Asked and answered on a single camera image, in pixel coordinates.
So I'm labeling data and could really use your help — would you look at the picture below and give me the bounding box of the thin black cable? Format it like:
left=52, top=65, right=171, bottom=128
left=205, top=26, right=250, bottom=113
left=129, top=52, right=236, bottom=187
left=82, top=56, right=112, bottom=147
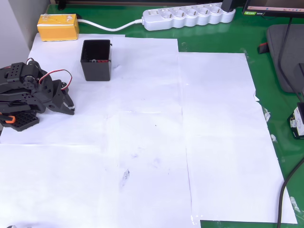
left=277, top=17, right=304, bottom=103

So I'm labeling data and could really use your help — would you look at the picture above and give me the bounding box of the small black white device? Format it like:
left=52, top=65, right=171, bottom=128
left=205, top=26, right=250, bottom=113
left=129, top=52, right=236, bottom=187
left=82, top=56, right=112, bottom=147
left=287, top=102, right=304, bottom=140

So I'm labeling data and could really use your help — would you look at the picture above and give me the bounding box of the red and white servo wire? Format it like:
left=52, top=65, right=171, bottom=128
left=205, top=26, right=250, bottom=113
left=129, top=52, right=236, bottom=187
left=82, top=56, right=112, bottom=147
left=38, top=68, right=73, bottom=90

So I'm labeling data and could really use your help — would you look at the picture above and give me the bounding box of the grey laptop sleeve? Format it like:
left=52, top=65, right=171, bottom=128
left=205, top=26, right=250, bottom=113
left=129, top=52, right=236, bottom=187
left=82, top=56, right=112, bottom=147
left=266, top=23, right=304, bottom=94

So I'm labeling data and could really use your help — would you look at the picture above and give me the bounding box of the white power strip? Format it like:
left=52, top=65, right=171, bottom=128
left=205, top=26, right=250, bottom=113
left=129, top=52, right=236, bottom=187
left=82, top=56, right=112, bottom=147
left=142, top=2, right=236, bottom=31

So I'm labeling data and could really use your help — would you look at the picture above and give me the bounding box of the yellow cardboard box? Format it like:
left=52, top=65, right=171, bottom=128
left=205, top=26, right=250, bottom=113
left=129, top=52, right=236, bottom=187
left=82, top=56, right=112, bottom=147
left=37, top=13, right=80, bottom=42

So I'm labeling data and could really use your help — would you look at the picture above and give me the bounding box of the black laptop with green sticker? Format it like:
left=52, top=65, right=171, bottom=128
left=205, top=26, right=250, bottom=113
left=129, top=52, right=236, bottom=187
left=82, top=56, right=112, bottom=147
left=241, top=0, right=304, bottom=18

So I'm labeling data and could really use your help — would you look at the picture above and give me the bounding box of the black plug adapter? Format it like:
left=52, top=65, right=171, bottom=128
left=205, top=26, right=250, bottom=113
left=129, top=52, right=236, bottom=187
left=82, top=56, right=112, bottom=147
left=221, top=0, right=237, bottom=13

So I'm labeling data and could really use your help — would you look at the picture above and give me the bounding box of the white power cable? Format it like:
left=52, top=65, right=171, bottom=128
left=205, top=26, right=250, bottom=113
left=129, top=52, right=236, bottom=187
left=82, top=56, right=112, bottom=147
left=77, top=18, right=145, bottom=32

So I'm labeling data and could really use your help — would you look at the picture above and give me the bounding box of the orange clamp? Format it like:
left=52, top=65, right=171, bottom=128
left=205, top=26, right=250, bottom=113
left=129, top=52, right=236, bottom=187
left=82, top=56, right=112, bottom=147
left=0, top=113, right=16, bottom=124

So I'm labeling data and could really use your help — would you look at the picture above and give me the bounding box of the thick black cable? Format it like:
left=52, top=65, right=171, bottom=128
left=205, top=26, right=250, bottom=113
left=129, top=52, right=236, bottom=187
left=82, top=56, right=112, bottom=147
left=276, top=156, right=304, bottom=228

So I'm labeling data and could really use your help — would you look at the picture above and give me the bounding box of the red and black tag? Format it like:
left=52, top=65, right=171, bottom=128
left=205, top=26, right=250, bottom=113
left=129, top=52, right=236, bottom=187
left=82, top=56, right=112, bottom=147
left=257, top=42, right=270, bottom=54

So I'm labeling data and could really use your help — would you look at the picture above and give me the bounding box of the black square container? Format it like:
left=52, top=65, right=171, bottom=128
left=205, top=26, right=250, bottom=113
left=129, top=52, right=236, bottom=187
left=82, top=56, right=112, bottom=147
left=80, top=39, right=113, bottom=82

